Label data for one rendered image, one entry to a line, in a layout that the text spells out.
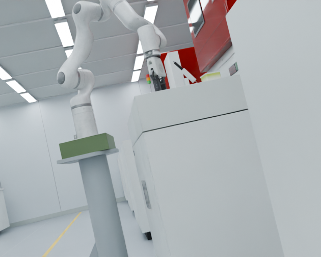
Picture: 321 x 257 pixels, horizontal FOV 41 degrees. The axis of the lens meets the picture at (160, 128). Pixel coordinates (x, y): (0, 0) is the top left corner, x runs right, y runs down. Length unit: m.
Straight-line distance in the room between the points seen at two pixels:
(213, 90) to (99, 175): 0.92
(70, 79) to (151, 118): 0.87
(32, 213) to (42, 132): 1.87
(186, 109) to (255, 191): 0.42
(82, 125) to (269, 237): 1.20
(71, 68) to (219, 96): 1.00
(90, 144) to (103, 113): 7.90
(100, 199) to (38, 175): 7.92
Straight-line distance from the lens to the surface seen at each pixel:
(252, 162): 1.75
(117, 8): 2.26
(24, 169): 10.32
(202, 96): 1.72
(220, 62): 2.63
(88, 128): 2.41
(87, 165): 2.38
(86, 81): 2.51
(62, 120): 10.26
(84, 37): 2.43
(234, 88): 1.76
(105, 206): 2.38
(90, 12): 2.40
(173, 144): 1.68
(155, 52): 2.10
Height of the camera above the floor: 0.69
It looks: 4 degrees up
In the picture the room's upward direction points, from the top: 13 degrees counter-clockwise
